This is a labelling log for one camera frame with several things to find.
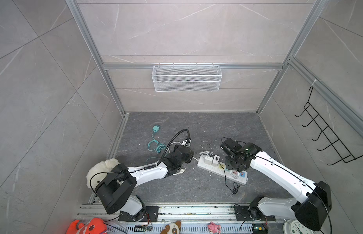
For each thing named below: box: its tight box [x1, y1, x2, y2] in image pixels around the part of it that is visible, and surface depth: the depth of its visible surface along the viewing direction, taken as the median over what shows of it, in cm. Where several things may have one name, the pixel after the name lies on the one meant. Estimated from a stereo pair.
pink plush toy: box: [207, 221, 222, 234], surface depth 69 cm
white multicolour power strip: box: [197, 155, 249, 185], surface depth 87 cm
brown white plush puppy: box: [160, 220, 182, 234], surface depth 69 cm
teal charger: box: [147, 125, 167, 155], surface depth 106 cm
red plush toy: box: [65, 217, 107, 234], surface depth 66 cm
